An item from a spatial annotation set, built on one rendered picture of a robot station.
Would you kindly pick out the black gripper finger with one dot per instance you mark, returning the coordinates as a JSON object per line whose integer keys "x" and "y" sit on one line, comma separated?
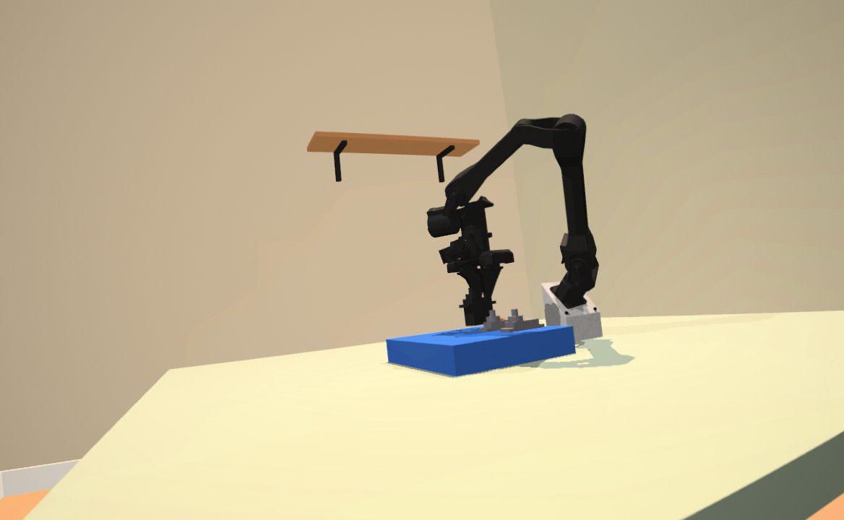
{"x": 488, "y": 277}
{"x": 473, "y": 280}

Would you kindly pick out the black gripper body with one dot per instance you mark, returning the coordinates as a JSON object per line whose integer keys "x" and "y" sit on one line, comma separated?
{"x": 484, "y": 257}

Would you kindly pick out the black micro servo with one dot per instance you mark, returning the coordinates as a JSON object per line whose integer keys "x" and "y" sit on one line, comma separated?
{"x": 476, "y": 309}

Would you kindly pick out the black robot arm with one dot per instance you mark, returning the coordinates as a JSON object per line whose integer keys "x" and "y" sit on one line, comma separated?
{"x": 566, "y": 137}

